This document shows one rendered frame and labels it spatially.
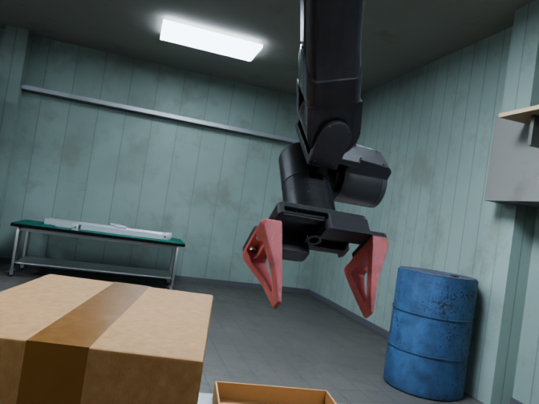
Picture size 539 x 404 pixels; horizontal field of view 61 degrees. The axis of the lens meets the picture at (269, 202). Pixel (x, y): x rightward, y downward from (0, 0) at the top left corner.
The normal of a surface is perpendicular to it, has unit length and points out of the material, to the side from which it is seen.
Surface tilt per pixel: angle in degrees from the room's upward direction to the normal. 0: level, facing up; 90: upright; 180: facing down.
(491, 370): 90
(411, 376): 90
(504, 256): 90
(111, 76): 90
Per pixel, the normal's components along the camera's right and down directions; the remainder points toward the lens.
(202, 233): 0.29, 0.01
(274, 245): 0.33, -0.29
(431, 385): -0.13, -0.05
